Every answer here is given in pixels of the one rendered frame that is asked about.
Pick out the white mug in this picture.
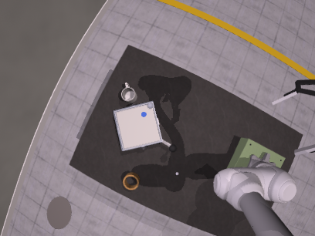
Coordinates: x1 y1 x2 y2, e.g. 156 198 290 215
121 83 137 103

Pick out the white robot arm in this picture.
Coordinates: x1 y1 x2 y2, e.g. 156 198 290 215
214 153 296 236

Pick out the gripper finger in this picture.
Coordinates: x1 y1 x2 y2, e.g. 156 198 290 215
272 79 315 105
294 144 315 156

